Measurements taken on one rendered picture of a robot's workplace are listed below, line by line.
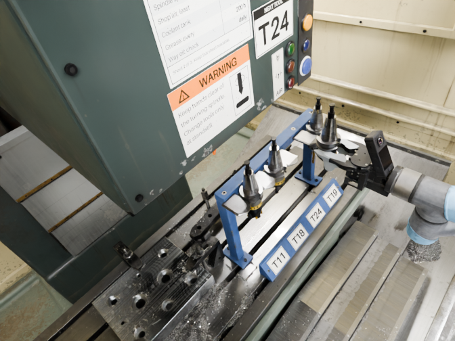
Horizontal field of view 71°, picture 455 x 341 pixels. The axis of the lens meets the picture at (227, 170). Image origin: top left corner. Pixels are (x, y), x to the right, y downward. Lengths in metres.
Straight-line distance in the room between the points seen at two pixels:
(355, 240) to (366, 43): 0.76
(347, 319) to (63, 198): 1.01
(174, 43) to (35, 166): 0.77
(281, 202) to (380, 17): 0.75
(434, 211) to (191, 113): 0.61
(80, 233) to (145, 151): 0.91
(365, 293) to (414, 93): 0.77
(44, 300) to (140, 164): 1.38
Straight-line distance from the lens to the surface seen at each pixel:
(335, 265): 1.28
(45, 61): 0.34
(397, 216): 1.47
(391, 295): 1.31
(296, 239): 1.10
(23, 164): 1.08
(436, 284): 1.44
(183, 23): 0.41
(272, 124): 1.76
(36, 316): 1.73
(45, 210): 1.18
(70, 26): 0.34
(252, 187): 0.83
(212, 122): 0.48
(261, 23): 0.51
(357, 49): 1.44
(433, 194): 0.85
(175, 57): 0.40
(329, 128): 0.86
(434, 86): 1.40
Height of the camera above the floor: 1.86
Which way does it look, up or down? 44 degrees down
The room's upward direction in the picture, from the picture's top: 12 degrees counter-clockwise
